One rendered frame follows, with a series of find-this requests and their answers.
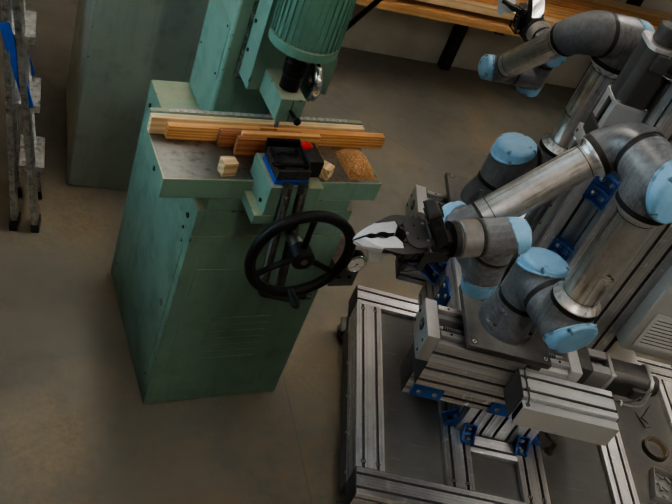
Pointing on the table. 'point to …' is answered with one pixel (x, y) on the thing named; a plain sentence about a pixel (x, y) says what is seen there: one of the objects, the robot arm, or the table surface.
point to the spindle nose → (292, 74)
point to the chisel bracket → (279, 107)
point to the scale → (250, 114)
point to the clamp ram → (281, 143)
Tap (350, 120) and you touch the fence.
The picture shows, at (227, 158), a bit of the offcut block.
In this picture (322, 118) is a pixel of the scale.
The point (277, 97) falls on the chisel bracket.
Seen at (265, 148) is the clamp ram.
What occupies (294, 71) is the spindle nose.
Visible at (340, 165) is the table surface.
